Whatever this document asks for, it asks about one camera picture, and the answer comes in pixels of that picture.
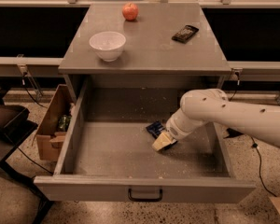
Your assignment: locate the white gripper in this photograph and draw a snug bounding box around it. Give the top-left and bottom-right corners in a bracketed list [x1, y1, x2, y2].
[152, 108, 205, 151]

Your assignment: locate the blue rxbar blueberry bar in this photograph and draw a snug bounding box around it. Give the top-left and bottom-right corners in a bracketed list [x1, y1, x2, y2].
[146, 121, 177, 149]

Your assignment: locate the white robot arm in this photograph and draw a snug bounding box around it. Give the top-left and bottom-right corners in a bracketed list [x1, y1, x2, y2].
[152, 89, 280, 151]

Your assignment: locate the grey open top drawer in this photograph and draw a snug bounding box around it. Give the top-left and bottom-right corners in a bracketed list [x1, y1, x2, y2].
[35, 78, 256, 203]

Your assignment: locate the grey cabinet counter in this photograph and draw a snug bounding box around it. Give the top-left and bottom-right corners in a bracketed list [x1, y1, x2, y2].
[58, 2, 233, 105]

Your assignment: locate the dark snack bar on counter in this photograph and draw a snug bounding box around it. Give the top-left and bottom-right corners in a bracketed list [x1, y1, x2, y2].
[172, 25, 199, 44]

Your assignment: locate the black power adapter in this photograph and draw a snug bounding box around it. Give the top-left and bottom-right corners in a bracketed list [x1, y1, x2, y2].
[226, 128, 243, 138]

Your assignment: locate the green can in box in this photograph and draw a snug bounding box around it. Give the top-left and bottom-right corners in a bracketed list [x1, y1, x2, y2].
[57, 115, 71, 132]

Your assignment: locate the white bowl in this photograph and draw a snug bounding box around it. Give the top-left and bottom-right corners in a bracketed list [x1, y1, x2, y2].
[89, 31, 126, 62]

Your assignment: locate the cardboard box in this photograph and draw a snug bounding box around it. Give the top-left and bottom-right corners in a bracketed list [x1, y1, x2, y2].
[36, 85, 73, 161]

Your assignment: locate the red apple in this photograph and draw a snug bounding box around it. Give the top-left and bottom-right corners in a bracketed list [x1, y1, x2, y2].
[122, 3, 139, 21]

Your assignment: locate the dark side table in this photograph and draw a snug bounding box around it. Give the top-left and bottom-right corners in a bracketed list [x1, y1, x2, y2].
[0, 120, 53, 224]

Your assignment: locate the black drawer handle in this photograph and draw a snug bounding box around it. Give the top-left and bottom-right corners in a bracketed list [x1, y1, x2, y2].
[128, 189, 163, 203]

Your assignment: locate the black adapter cable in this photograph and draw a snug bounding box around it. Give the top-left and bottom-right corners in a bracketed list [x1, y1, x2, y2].
[246, 135, 278, 198]

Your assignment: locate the black cable right wall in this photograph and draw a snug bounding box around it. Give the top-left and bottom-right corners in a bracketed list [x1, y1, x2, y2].
[227, 72, 241, 103]

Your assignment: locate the black cable left floor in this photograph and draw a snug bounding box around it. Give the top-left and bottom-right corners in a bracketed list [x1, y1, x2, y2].
[18, 147, 55, 175]

